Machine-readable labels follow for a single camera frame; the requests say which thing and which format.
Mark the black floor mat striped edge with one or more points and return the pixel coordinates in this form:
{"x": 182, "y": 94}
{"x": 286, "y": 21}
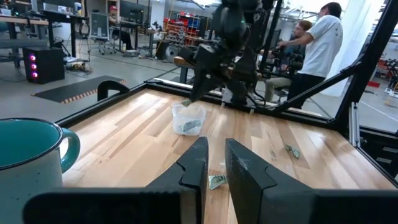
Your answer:
{"x": 77, "y": 88}

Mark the wooden top desk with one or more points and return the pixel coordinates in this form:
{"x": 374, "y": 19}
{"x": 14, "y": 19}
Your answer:
{"x": 21, "y": 21}

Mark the person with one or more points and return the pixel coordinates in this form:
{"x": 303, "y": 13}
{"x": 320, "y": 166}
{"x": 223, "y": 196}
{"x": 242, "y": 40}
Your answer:
{"x": 289, "y": 62}
{"x": 116, "y": 25}
{"x": 323, "y": 43}

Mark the clear plastic container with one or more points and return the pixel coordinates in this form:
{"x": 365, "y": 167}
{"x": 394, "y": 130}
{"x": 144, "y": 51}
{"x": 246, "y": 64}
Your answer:
{"x": 188, "y": 115}

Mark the black computer monitor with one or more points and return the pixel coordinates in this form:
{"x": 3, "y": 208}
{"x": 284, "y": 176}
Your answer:
{"x": 132, "y": 11}

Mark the shelf with red bins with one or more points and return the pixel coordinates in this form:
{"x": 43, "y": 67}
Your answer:
{"x": 183, "y": 28}

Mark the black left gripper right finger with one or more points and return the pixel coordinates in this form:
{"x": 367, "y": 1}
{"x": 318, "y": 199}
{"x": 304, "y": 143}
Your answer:
{"x": 255, "y": 186}

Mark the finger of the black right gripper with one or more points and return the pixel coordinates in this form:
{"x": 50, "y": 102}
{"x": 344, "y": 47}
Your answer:
{"x": 214, "y": 86}
{"x": 196, "y": 90}

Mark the black arched clamp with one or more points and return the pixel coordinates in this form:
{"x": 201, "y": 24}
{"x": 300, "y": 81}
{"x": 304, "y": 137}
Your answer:
{"x": 107, "y": 85}

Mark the black metal table frame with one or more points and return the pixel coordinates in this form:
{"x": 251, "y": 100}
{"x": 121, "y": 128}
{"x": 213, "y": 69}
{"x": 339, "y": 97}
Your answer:
{"x": 368, "y": 62}

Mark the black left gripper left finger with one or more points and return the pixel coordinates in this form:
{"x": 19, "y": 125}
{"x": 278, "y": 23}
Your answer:
{"x": 186, "y": 174}

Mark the black desk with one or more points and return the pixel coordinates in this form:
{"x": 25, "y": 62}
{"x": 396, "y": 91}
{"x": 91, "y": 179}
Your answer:
{"x": 62, "y": 17}

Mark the grey office chair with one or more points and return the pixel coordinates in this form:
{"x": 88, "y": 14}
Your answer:
{"x": 99, "y": 26}

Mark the teal enamel mug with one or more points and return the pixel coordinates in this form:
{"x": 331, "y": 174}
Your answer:
{"x": 28, "y": 174}

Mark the black computer tower pink lights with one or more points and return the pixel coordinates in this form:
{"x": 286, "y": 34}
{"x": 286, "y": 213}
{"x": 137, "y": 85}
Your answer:
{"x": 45, "y": 65}

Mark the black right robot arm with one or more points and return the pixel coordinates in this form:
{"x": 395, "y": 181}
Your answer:
{"x": 231, "y": 21}

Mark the banknote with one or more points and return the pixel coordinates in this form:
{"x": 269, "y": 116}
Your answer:
{"x": 293, "y": 151}
{"x": 191, "y": 125}
{"x": 216, "y": 182}
{"x": 186, "y": 102}

